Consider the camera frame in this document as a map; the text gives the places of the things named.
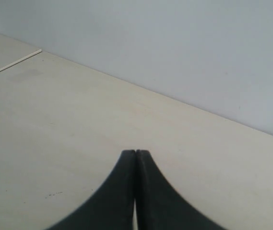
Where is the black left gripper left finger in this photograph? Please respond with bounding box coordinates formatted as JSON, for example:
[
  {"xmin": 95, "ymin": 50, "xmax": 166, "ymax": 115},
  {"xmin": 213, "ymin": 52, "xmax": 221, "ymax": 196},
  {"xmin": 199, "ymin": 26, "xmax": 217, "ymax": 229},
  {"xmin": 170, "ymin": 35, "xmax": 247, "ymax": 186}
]
[{"xmin": 49, "ymin": 150, "xmax": 136, "ymax": 230}]

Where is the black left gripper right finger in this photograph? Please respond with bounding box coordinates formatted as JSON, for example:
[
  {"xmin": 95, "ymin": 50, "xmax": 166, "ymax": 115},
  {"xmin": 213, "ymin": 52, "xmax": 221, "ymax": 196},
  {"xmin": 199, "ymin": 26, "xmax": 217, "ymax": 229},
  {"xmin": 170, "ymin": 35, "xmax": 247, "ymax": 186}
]
[{"xmin": 135, "ymin": 150, "xmax": 223, "ymax": 230}]

